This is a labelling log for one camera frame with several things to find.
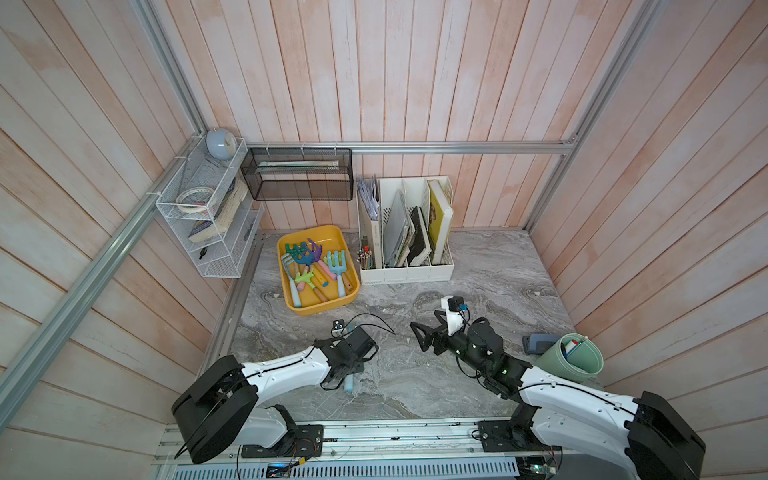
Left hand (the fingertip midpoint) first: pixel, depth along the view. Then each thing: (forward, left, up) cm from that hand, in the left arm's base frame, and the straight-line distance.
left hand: (350, 364), depth 87 cm
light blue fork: (+35, +24, +2) cm, 43 cm away
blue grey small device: (+5, -55, +4) cm, 55 cm away
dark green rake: (+42, +23, +3) cm, 48 cm away
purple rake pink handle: (+44, +16, +1) cm, 46 cm away
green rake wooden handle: (+30, +17, +3) cm, 35 cm away
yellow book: (+36, -27, +27) cm, 52 cm away
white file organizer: (+37, -18, +22) cm, 47 cm away
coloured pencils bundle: (+27, -4, +18) cm, 32 cm away
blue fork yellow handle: (+34, +6, +2) cm, 35 cm away
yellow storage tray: (+49, +10, +2) cm, 50 cm away
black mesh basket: (+59, +20, +26) cm, 67 cm away
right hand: (+8, -20, +15) cm, 27 cm away
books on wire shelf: (+34, +34, +33) cm, 58 cm away
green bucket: (-1, -61, +10) cm, 62 cm away
